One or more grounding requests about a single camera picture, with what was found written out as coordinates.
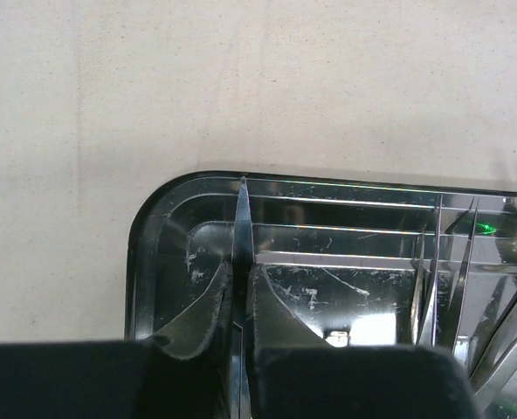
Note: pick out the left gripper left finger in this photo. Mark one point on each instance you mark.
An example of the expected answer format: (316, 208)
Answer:
(181, 371)

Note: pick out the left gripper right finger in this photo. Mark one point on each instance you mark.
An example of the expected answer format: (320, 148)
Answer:
(293, 373)

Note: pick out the beige cloth wrap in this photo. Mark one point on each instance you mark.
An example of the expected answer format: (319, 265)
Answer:
(102, 102)

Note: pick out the stainless steel instrument tray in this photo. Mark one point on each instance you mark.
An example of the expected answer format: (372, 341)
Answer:
(339, 255)

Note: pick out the steel scissors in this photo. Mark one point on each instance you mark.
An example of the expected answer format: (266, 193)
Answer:
(242, 259)

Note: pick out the steel tweezers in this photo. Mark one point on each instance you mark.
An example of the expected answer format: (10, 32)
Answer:
(455, 308)
(423, 309)
(494, 342)

